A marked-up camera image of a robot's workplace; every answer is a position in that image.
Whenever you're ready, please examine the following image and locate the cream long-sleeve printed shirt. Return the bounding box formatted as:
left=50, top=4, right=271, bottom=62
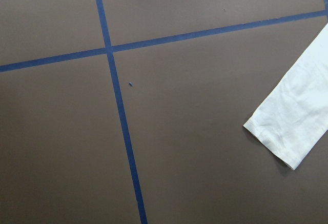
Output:
left=243, top=26, right=327, bottom=170

